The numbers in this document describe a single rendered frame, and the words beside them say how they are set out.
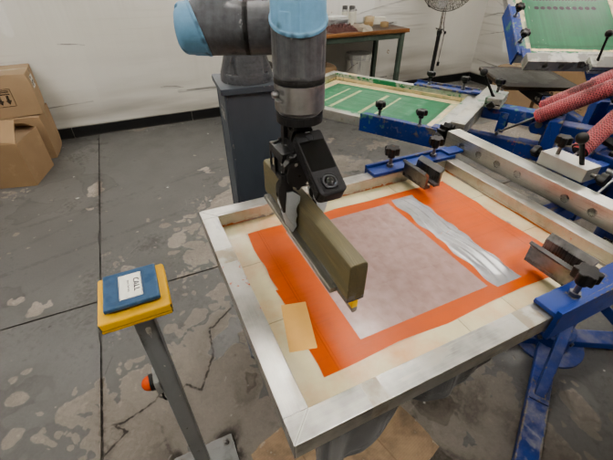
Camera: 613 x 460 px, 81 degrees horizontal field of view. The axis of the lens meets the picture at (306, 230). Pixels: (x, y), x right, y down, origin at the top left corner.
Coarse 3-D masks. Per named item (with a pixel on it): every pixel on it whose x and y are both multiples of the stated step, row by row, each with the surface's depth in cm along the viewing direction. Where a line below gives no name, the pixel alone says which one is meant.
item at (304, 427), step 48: (480, 192) 101; (576, 240) 81; (240, 288) 67; (480, 336) 58; (528, 336) 61; (288, 384) 52; (384, 384) 52; (432, 384) 54; (288, 432) 46; (336, 432) 48
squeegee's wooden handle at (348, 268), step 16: (272, 176) 71; (272, 192) 74; (304, 192) 64; (304, 208) 60; (304, 224) 61; (320, 224) 56; (304, 240) 63; (320, 240) 56; (336, 240) 53; (320, 256) 58; (336, 256) 52; (352, 256) 50; (336, 272) 54; (352, 272) 49; (352, 288) 52
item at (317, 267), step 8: (272, 200) 74; (272, 208) 72; (280, 208) 71; (280, 216) 69; (288, 232) 66; (296, 232) 65; (296, 240) 63; (304, 248) 62; (312, 256) 60; (312, 264) 59; (320, 264) 59; (320, 272) 57; (328, 280) 56; (328, 288) 55; (336, 288) 55
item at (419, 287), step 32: (480, 224) 89; (384, 256) 79; (416, 256) 79; (448, 256) 79; (512, 256) 79; (288, 288) 72; (320, 288) 72; (384, 288) 72; (416, 288) 72; (448, 288) 72; (480, 288) 72; (512, 288) 72; (320, 320) 65; (352, 320) 65; (384, 320) 65; (416, 320) 65; (448, 320) 65; (320, 352) 60; (352, 352) 60
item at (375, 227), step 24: (408, 192) 102; (432, 192) 102; (456, 192) 102; (336, 216) 92; (360, 216) 92; (384, 216) 92; (408, 216) 92; (456, 216) 92; (480, 216) 92; (264, 240) 84; (288, 240) 84; (360, 240) 84; (384, 240) 84; (408, 240) 84; (264, 264) 77; (288, 264) 77
